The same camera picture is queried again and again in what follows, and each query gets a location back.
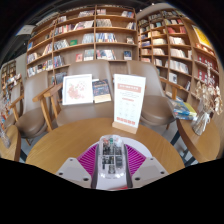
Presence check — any small distant bookshelf unit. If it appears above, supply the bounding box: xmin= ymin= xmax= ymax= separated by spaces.
xmin=0 ymin=59 xmax=23 ymax=111

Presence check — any beige armchair with wooden arms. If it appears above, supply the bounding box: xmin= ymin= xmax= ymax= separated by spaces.
xmin=41 ymin=59 xmax=116 ymax=129
xmin=9 ymin=71 xmax=56 ymax=139
xmin=126 ymin=59 xmax=181 ymax=128

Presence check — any white framed floral picture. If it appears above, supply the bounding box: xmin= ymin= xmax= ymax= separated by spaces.
xmin=61 ymin=73 xmax=94 ymax=106

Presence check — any white mouse pad, red rest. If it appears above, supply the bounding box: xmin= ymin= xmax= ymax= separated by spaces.
xmin=84 ymin=136 xmax=154 ymax=191

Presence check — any white sign on wooden stand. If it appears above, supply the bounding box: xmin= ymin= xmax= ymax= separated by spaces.
xmin=111 ymin=73 xmax=147 ymax=135

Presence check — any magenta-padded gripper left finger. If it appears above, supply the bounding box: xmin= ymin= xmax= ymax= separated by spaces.
xmin=55 ymin=143 xmax=100 ymax=190

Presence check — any curved wooden bookshelf unit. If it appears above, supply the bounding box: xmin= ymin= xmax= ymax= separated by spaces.
xmin=136 ymin=8 xmax=224 ymax=111

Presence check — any transparent computer mouse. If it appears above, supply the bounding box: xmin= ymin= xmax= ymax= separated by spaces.
xmin=96 ymin=134 xmax=128 ymax=181

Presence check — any white ceiling air unit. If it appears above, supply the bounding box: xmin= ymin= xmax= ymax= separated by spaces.
xmin=15 ymin=24 xmax=36 ymax=36

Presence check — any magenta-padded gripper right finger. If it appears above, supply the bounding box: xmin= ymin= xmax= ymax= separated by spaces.
xmin=123 ymin=143 xmax=169 ymax=189

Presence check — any dark book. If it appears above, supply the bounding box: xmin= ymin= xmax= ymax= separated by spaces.
xmin=91 ymin=78 xmax=113 ymax=104

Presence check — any blue and yellow book stack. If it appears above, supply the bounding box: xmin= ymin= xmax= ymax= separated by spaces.
xmin=171 ymin=99 xmax=198 ymax=121

